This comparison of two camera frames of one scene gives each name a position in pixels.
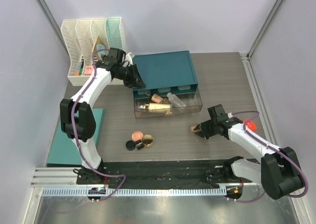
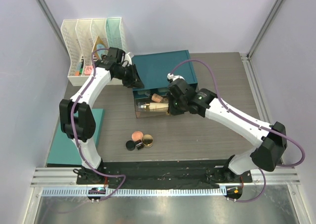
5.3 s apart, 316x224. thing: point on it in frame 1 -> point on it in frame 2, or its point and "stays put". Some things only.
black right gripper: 204,133 -> 173,111
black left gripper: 135,81 stays put
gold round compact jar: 147,140 stays put
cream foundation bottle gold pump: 151,106 stays put
